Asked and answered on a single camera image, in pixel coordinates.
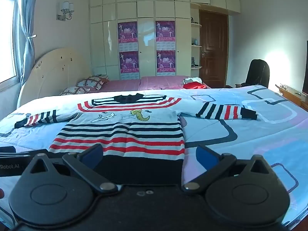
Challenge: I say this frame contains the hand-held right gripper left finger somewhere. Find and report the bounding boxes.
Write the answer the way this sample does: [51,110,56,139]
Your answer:
[23,144,124,194]

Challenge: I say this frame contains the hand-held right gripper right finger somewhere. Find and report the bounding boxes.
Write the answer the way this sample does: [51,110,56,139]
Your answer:
[181,145,278,194]

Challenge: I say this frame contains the striped knit sweater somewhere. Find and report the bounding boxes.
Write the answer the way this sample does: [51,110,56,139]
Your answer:
[14,93,258,186]

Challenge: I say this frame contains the red and white clothes pile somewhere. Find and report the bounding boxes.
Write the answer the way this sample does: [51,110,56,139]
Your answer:
[180,77,207,90]

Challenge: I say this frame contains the light blue printed blanket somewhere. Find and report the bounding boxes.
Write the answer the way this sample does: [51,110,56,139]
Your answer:
[0,86,308,231]

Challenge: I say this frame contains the patterned pillow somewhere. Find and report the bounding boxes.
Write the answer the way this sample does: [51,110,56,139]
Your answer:
[59,86,90,96]
[76,76,106,89]

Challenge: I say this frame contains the pink bed sheet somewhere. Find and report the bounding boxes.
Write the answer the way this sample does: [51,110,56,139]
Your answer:
[89,75,210,93]

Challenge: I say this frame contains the cream wooden headboard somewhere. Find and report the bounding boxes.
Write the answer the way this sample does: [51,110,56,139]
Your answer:
[17,48,93,107]

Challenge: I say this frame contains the black office chair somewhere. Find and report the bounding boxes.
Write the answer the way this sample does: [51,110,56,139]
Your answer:
[235,59,270,89]

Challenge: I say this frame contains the brown wooden door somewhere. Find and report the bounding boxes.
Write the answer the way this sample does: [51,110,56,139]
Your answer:
[199,10,229,88]

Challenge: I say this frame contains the wooden side desk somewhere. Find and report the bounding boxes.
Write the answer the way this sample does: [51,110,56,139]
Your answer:
[275,84,308,112]

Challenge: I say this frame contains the corner shelf unit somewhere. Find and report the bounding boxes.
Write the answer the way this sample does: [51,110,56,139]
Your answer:
[191,3,203,71]

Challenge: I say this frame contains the window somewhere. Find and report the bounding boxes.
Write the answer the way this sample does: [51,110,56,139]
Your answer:
[0,0,20,85]

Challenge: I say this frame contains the dark flat screen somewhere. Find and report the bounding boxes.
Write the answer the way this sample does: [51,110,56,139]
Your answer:
[302,40,308,100]

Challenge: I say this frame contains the blue curtain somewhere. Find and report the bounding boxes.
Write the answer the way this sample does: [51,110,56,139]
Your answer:
[18,0,39,86]

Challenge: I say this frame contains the cream wardrobe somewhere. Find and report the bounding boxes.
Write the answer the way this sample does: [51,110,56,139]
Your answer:
[90,0,241,81]

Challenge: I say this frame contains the purple wall poster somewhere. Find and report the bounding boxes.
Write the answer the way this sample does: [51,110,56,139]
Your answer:
[118,22,138,51]
[119,51,140,80]
[155,20,176,50]
[156,50,176,79]

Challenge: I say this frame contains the wall lamp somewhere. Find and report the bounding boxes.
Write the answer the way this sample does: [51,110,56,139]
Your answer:
[56,1,75,22]

